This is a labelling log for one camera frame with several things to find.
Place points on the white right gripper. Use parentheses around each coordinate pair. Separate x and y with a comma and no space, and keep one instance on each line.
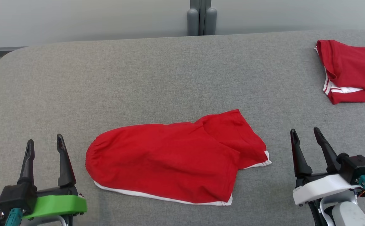
(320,188)

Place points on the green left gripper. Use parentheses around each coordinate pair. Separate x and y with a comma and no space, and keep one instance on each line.
(60,204)

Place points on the red white numbered jersey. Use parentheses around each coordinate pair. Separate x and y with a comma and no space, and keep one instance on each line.
(351,72)

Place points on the red shorts white trim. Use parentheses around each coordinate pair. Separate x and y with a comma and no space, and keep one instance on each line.
(163,160)

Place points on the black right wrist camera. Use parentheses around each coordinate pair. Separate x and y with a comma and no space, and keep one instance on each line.
(356,168)

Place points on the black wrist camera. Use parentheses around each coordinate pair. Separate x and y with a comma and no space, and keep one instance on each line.
(14,197)
(356,168)

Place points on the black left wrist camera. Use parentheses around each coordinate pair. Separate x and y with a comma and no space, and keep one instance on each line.
(14,197)

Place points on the grey wall partition post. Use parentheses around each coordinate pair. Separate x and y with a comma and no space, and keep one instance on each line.
(202,18)

